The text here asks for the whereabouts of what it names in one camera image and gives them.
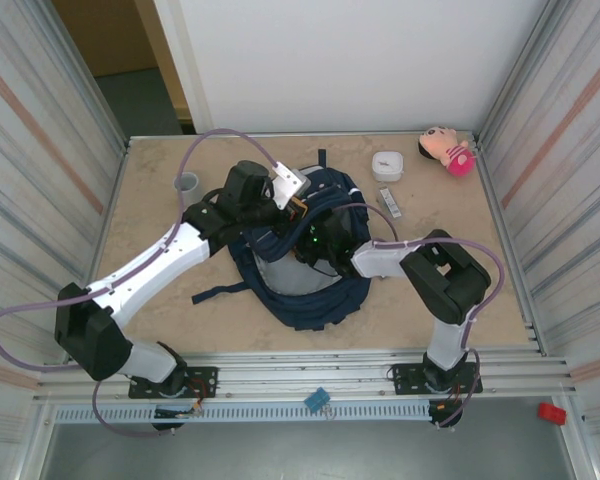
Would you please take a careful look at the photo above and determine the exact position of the navy blue backpack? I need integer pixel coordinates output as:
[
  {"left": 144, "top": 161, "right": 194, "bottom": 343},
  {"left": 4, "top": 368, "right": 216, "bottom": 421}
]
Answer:
[{"left": 191, "top": 148, "right": 374, "bottom": 332}]

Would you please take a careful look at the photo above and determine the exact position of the grey plastic cup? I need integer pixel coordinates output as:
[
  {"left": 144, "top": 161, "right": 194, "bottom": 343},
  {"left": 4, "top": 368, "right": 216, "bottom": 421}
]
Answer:
[{"left": 173, "top": 171, "right": 202, "bottom": 206}]

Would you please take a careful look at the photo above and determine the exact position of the white square container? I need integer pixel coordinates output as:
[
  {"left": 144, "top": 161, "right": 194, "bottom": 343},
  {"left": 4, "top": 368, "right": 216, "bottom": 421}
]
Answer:
[{"left": 371, "top": 150, "right": 407, "bottom": 184}]

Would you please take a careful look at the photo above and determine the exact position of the pink plush doll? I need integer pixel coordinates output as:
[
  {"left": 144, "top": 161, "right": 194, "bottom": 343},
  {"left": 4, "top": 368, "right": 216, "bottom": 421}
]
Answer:
[{"left": 417, "top": 125, "right": 477, "bottom": 178}]

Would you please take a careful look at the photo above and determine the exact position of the blue binder clip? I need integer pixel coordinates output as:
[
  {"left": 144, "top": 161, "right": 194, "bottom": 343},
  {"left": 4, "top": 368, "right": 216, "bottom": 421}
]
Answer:
[{"left": 303, "top": 385, "right": 334, "bottom": 420}]

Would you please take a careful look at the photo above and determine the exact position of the small base circuit board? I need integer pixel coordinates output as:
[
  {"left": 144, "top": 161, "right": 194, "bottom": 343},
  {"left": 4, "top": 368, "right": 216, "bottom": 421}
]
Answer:
[{"left": 427, "top": 397, "right": 461, "bottom": 429}]

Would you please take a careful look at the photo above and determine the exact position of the brown wooden door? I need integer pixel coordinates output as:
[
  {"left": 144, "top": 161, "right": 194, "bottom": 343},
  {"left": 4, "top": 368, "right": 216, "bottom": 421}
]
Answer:
[{"left": 52, "top": 0, "right": 191, "bottom": 135}]

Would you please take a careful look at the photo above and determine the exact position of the red plastic block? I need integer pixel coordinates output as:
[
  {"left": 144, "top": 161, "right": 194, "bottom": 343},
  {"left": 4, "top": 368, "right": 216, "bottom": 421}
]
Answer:
[{"left": 538, "top": 402, "right": 567, "bottom": 426}]

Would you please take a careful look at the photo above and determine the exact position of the aluminium table rail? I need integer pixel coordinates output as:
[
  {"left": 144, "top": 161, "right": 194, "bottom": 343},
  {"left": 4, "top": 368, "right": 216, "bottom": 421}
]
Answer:
[{"left": 33, "top": 348, "right": 581, "bottom": 407}]

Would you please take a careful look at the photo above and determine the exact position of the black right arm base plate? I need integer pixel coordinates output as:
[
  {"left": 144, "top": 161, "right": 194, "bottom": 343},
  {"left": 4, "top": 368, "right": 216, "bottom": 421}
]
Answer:
[{"left": 389, "top": 362, "right": 483, "bottom": 396}]

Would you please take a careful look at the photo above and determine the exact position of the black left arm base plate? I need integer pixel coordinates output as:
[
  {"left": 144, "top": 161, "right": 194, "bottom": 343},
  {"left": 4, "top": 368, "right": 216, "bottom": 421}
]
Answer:
[{"left": 128, "top": 366, "right": 219, "bottom": 400}]

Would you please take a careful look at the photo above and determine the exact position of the grey slotted cable duct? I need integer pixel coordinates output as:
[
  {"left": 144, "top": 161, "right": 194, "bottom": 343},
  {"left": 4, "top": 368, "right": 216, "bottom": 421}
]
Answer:
[{"left": 54, "top": 403, "right": 434, "bottom": 424}]

